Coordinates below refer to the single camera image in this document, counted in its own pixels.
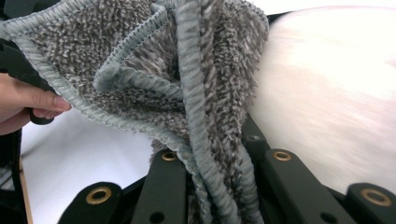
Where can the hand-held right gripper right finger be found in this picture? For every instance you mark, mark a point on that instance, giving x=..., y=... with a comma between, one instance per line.
x=289, y=193

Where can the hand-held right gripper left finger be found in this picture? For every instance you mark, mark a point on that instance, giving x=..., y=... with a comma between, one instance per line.
x=162, y=193

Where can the panda plush toy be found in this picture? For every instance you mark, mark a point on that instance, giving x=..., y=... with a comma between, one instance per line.
x=327, y=93

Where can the grey fabric pouch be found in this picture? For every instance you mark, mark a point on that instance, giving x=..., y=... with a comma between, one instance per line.
x=140, y=62

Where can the white table mat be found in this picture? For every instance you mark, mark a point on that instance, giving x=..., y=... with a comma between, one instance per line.
x=77, y=161

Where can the wooden table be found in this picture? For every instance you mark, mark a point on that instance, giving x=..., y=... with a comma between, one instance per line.
x=26, y=199

